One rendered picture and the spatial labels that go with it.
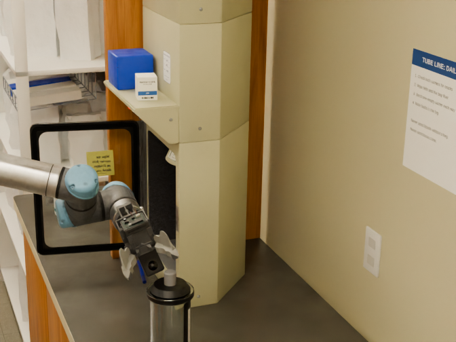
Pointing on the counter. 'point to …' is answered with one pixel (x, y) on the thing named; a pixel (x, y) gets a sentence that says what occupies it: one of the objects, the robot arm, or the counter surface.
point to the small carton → (146, 86)
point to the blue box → (127, 66)
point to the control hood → (153, 112)
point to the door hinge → (144, 165)
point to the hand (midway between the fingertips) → (153, 269)
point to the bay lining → (161, 188)
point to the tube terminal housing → (207, 144)
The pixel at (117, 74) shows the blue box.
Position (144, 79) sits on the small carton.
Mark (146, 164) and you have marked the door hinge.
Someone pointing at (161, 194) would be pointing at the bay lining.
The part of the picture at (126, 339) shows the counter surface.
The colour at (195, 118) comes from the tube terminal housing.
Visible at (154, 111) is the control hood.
